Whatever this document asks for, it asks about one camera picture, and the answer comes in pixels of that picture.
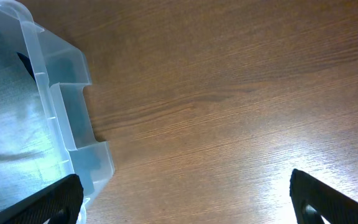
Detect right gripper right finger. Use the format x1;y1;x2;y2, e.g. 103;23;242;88
290;169;358;224

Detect clear plastic storage bin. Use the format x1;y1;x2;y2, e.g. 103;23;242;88
0;1;114;223

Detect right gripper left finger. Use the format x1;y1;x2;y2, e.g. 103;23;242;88
0;174;84;224

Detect light grey jeans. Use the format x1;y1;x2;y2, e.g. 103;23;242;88
0;34;70;210

